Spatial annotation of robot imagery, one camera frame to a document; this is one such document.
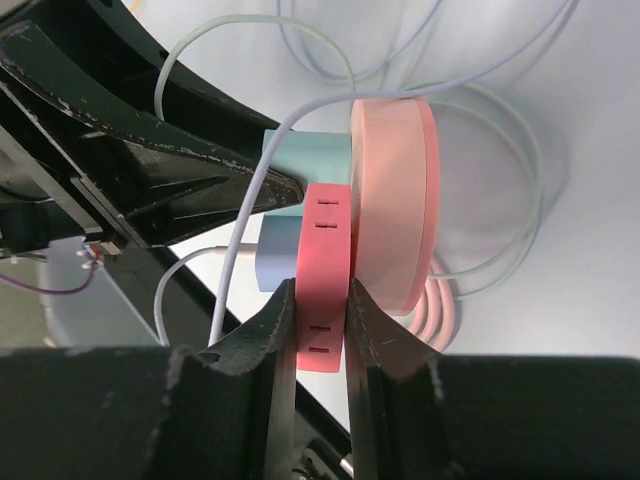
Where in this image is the pink coiled USB cable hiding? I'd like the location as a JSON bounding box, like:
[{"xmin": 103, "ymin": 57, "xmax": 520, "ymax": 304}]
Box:
[{"xmin": 404, "ymin": 254, "xmax": 464, "ymax": 354}]

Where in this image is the light blue cube charger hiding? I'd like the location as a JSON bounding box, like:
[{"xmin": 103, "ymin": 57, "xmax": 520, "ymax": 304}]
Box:
[{"xmin": 254, "ymin": 215, "xmax": 302, "ymax": 293}]

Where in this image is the small teal cube charger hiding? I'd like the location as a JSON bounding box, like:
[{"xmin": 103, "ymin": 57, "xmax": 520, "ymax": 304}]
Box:
[{"xmin": 270, "ymin": 131, "xmax": 352, "ymax": 185}]

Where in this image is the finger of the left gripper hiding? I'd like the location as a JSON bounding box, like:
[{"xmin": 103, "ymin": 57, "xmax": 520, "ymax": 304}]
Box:
[{"xmin": 36, "ymin": 1, "xmax": 278, "ymax": 150}]

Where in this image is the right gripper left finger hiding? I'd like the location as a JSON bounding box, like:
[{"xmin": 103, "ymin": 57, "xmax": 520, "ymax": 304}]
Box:
[{"xmin": 1, "ymin": 280, "xmax": 296, "ymax": 479}]

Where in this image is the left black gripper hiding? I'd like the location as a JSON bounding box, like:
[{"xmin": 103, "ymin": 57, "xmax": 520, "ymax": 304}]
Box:
[{"xmin": 1, "ymin": 19, "xmax": 276, "ymax": 325}]

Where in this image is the red pink cube charger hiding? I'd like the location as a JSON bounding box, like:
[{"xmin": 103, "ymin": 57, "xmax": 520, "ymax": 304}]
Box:
[{"xmin": 295, "ymin": 183, "xmax": 352, "ymax": 373}]

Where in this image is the pink round socket hub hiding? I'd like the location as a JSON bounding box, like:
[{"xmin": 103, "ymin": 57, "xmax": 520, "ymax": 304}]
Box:
[{"xmin": 351, "ymin": 98, "xmax": 441, "ymax": 315}]

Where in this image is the pale green charging cable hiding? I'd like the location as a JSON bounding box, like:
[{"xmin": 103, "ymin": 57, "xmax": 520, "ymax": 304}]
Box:
[{"xmin": 153, "ymin": 13, "xmax": 545, "ymax": 301}]

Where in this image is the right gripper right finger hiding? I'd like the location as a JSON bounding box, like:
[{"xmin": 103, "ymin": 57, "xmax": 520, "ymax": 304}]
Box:
[{"xmin": 345, "ymin": 281, "xmax": 639, "ymax": 479}]

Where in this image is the white thin USB cable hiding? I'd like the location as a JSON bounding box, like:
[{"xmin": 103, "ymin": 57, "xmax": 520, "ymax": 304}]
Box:
[{"xmin": 154, "ymin": 0, "xmax": 581, "ymax": 349}]

